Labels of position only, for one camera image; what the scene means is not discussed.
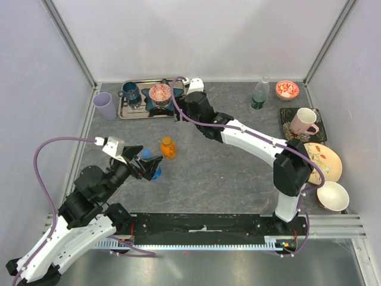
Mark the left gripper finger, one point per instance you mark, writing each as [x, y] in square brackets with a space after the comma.
[130, 153]
[150, 167]

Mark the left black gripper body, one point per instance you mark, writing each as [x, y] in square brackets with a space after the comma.
[136, 170]

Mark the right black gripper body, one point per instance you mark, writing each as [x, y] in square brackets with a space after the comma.
[184, 109]

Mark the clear bottle blue cap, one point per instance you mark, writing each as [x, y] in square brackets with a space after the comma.
[146, 153]

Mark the clear bottle green label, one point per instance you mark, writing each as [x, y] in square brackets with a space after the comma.
[260, 94]

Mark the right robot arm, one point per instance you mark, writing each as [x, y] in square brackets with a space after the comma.
[289, 159]

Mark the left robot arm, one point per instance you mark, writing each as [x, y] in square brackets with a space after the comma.
[85, 218]

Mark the orange juice bottle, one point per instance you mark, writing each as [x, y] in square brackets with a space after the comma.
[168, 147]

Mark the red patterned bowl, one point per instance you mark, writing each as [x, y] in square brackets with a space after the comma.
[160, 93]

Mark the steel tray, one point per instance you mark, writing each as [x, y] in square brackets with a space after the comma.
[129, 111]

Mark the blue star-shaped dish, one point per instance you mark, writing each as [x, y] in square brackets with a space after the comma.
[151, 105]

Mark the lilac plastic cup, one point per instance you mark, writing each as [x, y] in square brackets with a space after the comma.
[104, 103]

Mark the dark blue mug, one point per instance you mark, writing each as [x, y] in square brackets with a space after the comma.
[130, 92]

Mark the orange floral small bowl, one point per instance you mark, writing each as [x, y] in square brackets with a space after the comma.
[287, 90]

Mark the dark floral square plate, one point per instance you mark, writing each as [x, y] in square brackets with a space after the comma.
[286, 116]

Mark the pink mug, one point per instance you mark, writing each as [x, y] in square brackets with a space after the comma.
[304, 122]

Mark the beige bird plate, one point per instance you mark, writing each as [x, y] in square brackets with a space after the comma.
[326, 159]

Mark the red white bowl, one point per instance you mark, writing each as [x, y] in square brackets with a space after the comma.
[333, 196]

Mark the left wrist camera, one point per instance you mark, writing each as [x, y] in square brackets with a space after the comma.
[112, 146]

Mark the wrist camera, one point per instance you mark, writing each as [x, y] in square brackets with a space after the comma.
[193, 85]
[112, 146]

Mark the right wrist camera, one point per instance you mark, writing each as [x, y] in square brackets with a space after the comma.
[193, 85]

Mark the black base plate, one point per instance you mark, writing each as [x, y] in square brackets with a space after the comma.
[192, 228]

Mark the white slotted cable duct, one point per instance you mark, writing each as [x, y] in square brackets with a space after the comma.
[269, 244]

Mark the left aluminium frame post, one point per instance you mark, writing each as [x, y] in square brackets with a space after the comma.
[69, 41]

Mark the aluminium frame post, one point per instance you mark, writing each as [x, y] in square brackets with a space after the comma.
[330, 38]
[69, 41]

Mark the right aluminium frame post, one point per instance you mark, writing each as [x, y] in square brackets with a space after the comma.
[330, 38]

